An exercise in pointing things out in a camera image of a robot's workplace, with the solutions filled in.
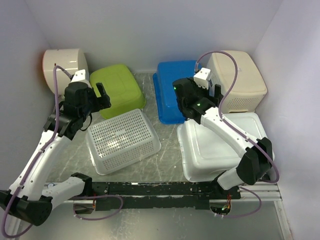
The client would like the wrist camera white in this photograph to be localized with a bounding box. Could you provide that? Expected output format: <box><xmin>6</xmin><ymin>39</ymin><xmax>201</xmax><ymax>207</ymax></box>
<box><xmin>193</xmin><ymin>67</ymin><xmax>213</xmax><ymax>90</ymax></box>
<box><xmin>71</xmin><ymin>69</ymin><xmax>90</xmax><ymax>86</ymax></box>

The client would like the green plastic basin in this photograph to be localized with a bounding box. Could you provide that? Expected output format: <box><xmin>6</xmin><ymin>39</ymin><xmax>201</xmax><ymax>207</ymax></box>
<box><xmin>89</xmin><ymin>64</ymin><xmax>146</xmax><ymax>119</ymax></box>

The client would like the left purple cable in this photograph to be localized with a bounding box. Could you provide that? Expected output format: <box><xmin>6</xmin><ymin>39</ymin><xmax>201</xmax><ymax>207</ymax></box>
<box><xmin>2</xmin><ymin>65</ymin><xmax>124</xmax><ymax>238</ymax></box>

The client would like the blue plastic tray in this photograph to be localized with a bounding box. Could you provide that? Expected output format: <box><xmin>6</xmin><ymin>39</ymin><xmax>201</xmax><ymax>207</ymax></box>
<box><xmin>153</xmin><ymin>60</ymin><xmax>214</xmax><ymax>124</ymax></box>

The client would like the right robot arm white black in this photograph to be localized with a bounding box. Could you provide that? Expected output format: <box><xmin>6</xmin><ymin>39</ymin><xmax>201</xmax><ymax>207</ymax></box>
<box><xmin>172</xmin><ymin>78</ymin><xmax>274</xmax><ymax>199</ymax></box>

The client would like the aluminium rail frame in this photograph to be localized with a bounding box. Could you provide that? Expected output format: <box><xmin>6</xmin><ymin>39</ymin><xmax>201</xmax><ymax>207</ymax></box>
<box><xmin>4</xmin><ymin>181</ymin><xmax>293</xmax><ymax>240</ymax></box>

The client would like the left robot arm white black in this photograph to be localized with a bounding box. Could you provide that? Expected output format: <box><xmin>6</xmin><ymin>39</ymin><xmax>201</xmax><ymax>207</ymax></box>
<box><xmin>0</xmin><ymin>81</ymin><xmax>111</xmax><ymax>226</ymax></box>

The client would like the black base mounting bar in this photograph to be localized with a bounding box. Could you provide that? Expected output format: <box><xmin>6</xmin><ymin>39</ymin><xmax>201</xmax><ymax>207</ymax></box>
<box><xmin>84</xmin><ymin>181</ymin><xmax>241</xmax><ymax>211</ymax></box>

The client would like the white cylindrical container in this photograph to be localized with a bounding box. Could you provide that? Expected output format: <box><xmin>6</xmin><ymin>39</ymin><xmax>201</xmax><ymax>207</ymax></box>
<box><xmin>42</xmin><ymin>48</ymin><xmax>89</xmax><ymax>93</ymax></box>

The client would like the clear plastic tray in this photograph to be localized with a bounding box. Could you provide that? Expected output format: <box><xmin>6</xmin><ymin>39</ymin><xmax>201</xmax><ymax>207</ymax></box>
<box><xmin>86</xmin><ymin>109</ymin><xmax>162</xmax><ymax>176</ymax></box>

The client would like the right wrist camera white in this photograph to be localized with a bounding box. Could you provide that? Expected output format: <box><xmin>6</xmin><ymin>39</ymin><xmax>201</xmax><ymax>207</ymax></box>
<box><xmin>193</xmin><ymin>67</ymin><xmax>213</xmax><ymax>90</ymax></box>

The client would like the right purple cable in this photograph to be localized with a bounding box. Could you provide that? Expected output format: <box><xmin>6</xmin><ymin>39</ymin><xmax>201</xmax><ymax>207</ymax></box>
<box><xmin>193</xmin><ymin>50</ymin><xmax>280</xmax><ymax>219</ymax></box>

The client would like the beige perforated plastic basket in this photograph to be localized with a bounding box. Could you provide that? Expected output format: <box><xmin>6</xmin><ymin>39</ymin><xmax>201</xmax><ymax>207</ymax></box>
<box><xmin>206</xmin><ymin>50</ymin><xmax>268</xmax><ymax>114</ymax></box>

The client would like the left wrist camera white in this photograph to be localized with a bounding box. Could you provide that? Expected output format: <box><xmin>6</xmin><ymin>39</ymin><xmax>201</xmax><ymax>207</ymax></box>
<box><xmin>71</xmin><ymin>69</ymin><xmax>90</xmax><ymax>86</ymax></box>

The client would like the white plastic tub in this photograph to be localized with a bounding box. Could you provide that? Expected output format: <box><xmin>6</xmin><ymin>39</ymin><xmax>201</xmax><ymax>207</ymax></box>
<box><xmin>177</xmin><ymin>112</ymin><xmax>267</xmax><ymax>183</ymax></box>

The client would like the purple cable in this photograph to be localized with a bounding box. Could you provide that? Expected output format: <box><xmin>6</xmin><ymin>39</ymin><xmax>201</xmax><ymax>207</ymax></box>
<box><xmin>2</xmin><ymin>65</ymin><xmax>124</xmax><ymax>238</ymax></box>
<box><xmin>193</xmin><ymin>50</ymin><xmax>280</xmax><ymax>219</ymax></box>

